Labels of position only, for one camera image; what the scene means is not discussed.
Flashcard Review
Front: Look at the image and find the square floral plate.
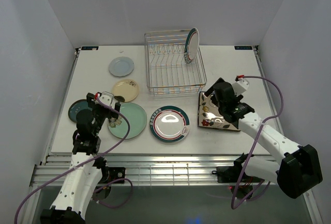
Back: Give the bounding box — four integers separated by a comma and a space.
197, 92, 240, 132

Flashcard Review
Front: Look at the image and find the white plate teal rim back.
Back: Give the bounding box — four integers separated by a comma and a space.
184, 28, 200, 64

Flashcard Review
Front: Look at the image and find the white plate teal rim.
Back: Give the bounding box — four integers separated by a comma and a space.
148, 106, 190, 143
184, 28, 200, 64

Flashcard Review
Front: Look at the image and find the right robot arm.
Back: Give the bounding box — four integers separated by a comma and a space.
109, 76, 322, 199

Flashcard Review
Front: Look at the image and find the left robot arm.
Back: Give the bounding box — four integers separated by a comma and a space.
40, 92, 114, 223

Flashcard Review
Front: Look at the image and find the dark teal saucer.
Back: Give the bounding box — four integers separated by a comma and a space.
68, 99, 92, 123

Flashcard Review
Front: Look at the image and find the mint green flower plate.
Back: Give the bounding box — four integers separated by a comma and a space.
108, 102, 147, 139

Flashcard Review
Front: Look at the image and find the cream plate with flowers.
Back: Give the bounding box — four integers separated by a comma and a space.
111, 79, 140, 102

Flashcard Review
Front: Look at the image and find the light blue scalloped plate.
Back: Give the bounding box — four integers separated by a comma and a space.
108, 56, 134, 77

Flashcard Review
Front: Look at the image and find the dark label sticker left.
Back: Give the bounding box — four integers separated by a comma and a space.
81, 46, 99, 51

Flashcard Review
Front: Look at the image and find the dark label sticker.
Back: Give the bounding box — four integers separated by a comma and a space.
81, 46, 99, 51
234, 46, 253, 50

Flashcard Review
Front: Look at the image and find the white plate teal rim front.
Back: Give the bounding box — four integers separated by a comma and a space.
148, 106, 190, 143

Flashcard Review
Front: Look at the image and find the dark label sticker right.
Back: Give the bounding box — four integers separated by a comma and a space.
234, 46, 253, 50

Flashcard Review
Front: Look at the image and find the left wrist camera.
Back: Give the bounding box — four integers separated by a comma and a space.
97, 92, 114, 108

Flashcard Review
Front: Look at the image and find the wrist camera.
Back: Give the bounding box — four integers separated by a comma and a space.
232, 75, 249, 96
97, 92, 114, 108

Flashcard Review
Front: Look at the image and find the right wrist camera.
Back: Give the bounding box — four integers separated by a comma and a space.
232, 75, 249, 96

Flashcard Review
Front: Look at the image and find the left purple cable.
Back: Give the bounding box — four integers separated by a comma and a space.
14, 97, 134, 224

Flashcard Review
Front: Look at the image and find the metal wire dish rack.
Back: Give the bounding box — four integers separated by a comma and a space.
144, 29, 207, 97

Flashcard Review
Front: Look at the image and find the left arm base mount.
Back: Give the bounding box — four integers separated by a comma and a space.
99, 167, 126, 184

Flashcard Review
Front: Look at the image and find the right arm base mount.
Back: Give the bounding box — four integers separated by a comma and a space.
212, 166, 261, 183

